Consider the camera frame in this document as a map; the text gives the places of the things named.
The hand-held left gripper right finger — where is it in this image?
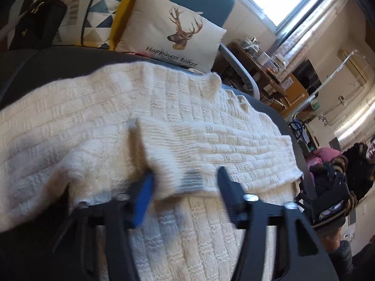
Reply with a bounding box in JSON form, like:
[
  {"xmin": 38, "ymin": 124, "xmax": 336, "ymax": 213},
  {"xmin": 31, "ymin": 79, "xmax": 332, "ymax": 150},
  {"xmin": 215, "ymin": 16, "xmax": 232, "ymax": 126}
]
[{"xmin": 217, "ymin": 166, "xmax": 337, "ymax": 281}]

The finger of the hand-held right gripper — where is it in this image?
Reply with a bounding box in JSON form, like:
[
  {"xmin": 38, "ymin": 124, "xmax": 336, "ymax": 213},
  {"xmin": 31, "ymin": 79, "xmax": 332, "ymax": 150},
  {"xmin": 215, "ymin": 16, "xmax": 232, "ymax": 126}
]
[{"xmin": 294, "ymin": 192, "xmax": 313, "ymax": 212}]

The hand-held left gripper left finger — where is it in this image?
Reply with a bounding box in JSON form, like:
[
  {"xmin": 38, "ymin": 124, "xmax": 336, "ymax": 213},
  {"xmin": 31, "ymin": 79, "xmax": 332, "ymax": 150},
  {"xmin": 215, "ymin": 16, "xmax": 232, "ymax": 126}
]
[{"xmin": 53, "ymin": 173, "xmax": 156, "ymax": 281}]

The white knit sweater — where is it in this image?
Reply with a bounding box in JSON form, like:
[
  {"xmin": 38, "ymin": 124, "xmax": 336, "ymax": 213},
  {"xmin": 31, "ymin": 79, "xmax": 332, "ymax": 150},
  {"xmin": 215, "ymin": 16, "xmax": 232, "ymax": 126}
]
[{"xmin": 0, "ymin": 61, "xmax": 305, "ymax": 281}]

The person's right forearm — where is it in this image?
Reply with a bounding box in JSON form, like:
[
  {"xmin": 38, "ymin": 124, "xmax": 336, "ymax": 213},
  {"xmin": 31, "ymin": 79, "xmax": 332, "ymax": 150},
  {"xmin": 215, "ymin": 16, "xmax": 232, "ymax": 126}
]
[{"xmin": 330, "ymin": 238, "xmax": 356, "ymax": 281}]

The person's right hand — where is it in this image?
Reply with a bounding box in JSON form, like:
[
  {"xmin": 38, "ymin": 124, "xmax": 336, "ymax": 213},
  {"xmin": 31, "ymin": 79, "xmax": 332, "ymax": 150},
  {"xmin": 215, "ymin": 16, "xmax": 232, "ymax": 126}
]
[{"xmin": 318, "ymin": 225, "xmax": 345, "ymax": 252}]

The person's dark fur-trimmed jacket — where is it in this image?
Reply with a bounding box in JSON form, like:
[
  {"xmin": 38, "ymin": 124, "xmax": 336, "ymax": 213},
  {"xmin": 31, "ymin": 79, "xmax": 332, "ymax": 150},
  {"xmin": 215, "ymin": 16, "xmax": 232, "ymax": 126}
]
[{"xmin": 331, "ymin": 142, "xmax": 375, "ymax": 211}]

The pink padded jacket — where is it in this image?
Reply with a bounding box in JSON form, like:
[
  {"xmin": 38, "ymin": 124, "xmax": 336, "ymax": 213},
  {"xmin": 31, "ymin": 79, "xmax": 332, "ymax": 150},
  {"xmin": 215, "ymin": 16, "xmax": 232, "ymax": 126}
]
[{"xmin": 306, "ymin": 148, "xmax": 343, "ymax": 188}]

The person's head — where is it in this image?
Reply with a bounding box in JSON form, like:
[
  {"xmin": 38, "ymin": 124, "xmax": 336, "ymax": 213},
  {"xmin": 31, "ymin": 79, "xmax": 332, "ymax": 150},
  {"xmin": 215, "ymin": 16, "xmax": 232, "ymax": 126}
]
[{"xmin": 362, "ymin": 136, "xmax": 375, "ymax": 164}]

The dark blue wheel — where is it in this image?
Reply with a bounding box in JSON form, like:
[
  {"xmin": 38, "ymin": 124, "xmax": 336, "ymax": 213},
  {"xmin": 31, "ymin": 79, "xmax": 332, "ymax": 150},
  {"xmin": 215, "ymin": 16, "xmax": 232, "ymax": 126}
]
[{"xmin": 289, "ymin": 119, "xmax": 307, "ymax": 139}]

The wooden chair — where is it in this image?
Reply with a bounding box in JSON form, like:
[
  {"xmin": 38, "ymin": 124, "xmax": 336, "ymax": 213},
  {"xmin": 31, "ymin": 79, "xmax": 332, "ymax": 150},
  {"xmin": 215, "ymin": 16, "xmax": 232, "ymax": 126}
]
[{"xmin": 280, "ymin": 74, "xmax": 311, "ymax": 113}]

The black television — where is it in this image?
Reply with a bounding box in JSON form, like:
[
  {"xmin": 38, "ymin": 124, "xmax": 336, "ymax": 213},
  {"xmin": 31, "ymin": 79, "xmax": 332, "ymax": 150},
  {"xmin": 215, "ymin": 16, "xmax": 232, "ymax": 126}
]
[{"xmin": 293, "ymin": 59, "xmax": 320, "ymax": 94}]

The wooden side desk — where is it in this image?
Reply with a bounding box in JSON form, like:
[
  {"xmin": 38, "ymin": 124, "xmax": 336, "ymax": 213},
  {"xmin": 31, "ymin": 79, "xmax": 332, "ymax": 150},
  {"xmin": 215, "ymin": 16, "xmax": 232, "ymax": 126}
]
[{"xmin": 227, "ymin": 42, "xmax": 293, "ymax": 106}]

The stack of books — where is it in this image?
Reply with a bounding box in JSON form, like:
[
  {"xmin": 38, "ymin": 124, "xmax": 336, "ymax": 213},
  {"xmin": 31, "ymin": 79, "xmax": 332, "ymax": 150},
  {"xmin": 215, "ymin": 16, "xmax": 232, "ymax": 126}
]
[{"xmin": 270, "ymin": 55, "xmax": 289, "ymax": 74}]

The beige patterned curtain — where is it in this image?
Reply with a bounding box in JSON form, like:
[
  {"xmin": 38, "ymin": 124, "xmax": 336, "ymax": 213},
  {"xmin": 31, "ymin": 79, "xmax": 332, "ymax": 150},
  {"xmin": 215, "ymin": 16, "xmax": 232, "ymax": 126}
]
[{"xmin": 275, "ymin": 0, "xmax": 349, "ymax": 62}]

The deer print pillow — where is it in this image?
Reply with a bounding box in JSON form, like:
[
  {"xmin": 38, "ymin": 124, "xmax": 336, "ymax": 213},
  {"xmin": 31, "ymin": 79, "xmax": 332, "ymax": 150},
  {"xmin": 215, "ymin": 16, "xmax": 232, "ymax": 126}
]
[{"xmin": 114, "ymin": 0, "xmax": 227, "ymax": 74}]

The triangle pattern pillow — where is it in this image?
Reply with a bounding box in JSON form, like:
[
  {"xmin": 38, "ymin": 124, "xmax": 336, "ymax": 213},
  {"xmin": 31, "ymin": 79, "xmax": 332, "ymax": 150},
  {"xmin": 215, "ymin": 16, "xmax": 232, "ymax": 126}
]
[{"xmin": 34, "ymin": 0, "xmax": 134, "ymax": 50}]

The window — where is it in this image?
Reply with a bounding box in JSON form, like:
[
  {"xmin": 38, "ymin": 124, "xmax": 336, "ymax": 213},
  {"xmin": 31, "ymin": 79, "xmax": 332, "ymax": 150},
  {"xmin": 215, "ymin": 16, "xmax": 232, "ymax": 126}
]
[{"xmin": 234, "ymin": 0, "xmax": 326, "ymax": 28}]

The black handbag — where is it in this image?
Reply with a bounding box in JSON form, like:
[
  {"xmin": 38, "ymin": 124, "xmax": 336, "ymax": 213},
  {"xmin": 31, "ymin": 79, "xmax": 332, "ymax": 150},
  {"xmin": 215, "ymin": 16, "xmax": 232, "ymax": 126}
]
[{"xmin": 7, "ymin": 0, "xmax": 68, "ymax": 50}]

